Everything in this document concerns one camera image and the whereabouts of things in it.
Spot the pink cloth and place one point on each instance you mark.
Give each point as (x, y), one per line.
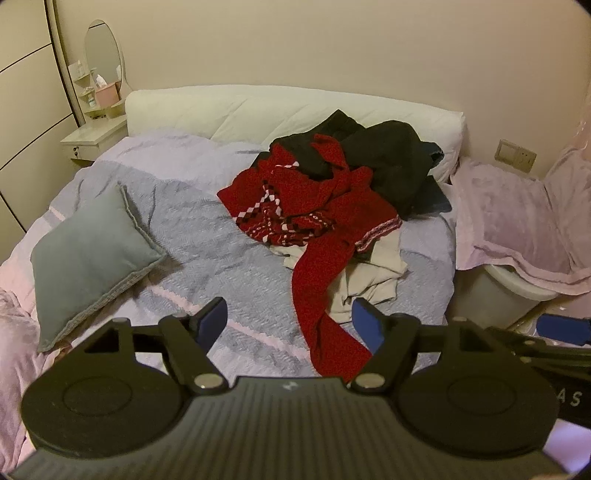
(508, 217)

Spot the red patterned knit sweater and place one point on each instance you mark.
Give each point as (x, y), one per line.
(323, 194)

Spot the cream garment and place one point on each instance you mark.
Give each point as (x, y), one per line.
(369, 277)

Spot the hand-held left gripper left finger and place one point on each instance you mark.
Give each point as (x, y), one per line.
(210, 321)

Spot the white plastic bin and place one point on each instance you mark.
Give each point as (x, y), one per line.
(485, 295)

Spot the wall socket plate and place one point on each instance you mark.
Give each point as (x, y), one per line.
(515, 153)

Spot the cream wardrobe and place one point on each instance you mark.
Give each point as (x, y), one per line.
(27, 92)

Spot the white vanity shelf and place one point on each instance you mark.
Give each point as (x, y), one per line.
(81, 83)

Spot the white padded headboard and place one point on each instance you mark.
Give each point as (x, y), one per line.
(231, 110)

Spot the white dressing table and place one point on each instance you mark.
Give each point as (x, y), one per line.
(92, 134)

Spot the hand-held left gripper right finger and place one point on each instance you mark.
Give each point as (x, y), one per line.
(369, 325)

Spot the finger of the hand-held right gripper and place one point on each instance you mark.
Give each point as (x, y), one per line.
(563, 330)

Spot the oval vanity mirror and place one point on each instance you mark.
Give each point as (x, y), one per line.
(104, 50)

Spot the dark teal garment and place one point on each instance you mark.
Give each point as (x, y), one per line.
(434, 198)

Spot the pink tissue box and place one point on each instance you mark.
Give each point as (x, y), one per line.
(108, 94)

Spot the grey cushion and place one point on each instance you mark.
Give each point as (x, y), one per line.
(92, 263)

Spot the black garment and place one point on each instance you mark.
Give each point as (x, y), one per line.
(388, 157)

